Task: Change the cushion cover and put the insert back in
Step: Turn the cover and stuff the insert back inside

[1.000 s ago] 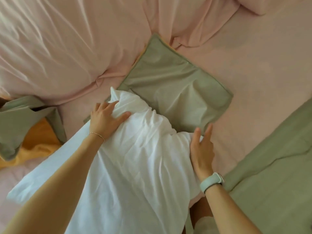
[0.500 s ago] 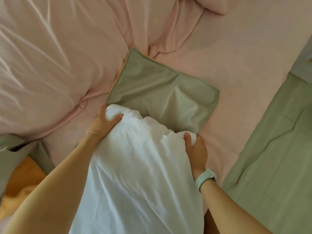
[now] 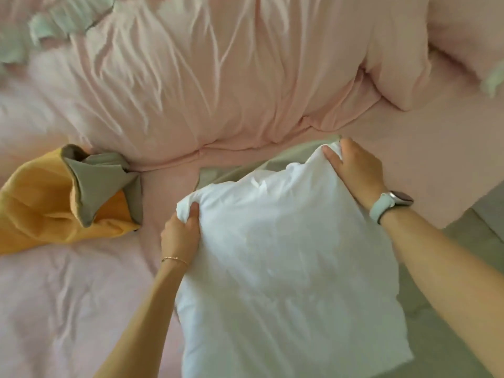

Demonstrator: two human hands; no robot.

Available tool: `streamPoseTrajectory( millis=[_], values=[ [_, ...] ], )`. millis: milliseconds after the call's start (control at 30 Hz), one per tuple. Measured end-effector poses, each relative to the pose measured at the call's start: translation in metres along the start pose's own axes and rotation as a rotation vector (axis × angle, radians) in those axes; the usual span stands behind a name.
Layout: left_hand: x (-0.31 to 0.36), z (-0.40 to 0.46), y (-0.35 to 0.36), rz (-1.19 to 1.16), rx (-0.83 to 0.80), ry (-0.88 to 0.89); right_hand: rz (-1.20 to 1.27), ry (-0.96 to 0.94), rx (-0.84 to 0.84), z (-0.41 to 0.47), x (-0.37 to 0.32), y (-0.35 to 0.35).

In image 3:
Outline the person's left hand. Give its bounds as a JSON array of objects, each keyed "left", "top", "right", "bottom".
[{"left": 160, "top": 202, "right": 202, "bottom": 268}]

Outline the person's right hand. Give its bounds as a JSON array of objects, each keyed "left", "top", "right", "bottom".
[{"left": 322, "top": 137, "right": 389, "bottom": 211}]

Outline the grey and orange pillowcase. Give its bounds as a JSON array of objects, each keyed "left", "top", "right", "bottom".
[
  {"left": 195, "top": 134, "right": 341, "bottom": 190},
  {"left": 0, "top": 144, "right": 143, "bottom": 256}
]

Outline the pink bed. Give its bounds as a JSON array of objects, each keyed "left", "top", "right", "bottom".
[{"left": 0, "top": 66, "right": 504, "bottom": 378}]

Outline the white pillow insert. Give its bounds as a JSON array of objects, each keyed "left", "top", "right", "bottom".
[{"left": 174, "top": 142, "right": 415, "bottom": 378}]

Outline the person's left forearm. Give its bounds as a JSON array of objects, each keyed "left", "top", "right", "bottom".
[{"left": 93, "top": 260, "right": 190, "bottom": 378}]

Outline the person's right forearm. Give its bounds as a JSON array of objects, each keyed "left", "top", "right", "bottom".
[{"left": 380, "top": 208, "right": 504, "bottom": 378}]

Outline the white smartwatch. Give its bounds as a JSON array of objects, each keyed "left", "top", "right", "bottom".
[{"left": 369, "top": 191, "right": 415, "bottom": 226}]

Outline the pink ruffled duvet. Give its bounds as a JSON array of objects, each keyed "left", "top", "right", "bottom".
[{"left": 0, "top": 0, "right": 434, "bottom": 172}]

